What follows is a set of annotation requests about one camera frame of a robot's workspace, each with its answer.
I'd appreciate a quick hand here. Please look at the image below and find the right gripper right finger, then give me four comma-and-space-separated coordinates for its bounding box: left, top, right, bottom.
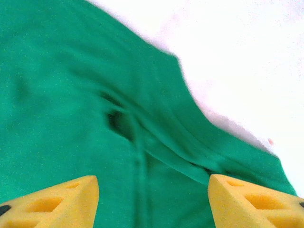
209, 173, 304, 228

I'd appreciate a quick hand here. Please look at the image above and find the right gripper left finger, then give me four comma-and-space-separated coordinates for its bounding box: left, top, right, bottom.
0, 175, 99, 228

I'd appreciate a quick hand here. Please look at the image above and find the green t-shirt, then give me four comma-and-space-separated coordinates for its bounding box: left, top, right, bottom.
0, 0, 299, 228

